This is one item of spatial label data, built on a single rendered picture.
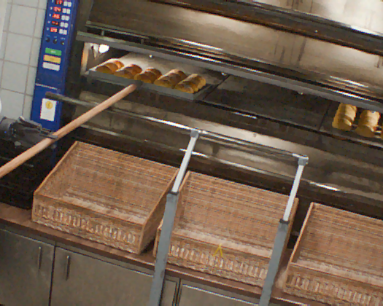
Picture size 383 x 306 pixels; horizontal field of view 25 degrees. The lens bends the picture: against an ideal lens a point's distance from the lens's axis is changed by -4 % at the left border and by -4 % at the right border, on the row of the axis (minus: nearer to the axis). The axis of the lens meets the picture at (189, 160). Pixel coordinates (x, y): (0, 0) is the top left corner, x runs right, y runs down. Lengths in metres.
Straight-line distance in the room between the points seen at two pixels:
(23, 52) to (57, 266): 1.12
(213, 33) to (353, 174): 0.93
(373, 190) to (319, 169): 0.28
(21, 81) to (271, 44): 1.30
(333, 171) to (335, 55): 0.55
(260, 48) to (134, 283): 1.21
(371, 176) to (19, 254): 1.71
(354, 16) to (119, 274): 1.58
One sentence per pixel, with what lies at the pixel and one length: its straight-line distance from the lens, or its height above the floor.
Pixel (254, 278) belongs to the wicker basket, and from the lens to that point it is 3.87.
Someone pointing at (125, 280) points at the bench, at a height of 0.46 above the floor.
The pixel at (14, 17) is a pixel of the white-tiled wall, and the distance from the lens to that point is 4.45.
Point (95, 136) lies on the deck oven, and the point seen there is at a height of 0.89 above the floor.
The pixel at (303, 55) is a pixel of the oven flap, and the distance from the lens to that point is 4.04.
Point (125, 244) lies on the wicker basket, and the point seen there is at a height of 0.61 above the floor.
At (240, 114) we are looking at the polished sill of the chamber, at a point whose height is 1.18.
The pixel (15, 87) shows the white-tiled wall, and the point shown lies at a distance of 4.52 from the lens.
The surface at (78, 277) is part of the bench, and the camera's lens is 4.07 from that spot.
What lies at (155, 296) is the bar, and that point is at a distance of 3.90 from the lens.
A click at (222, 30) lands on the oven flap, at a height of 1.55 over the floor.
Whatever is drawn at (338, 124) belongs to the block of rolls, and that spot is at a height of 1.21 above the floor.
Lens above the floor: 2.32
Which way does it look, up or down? 20 degrees down
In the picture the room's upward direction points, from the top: 10 degrees clockwise
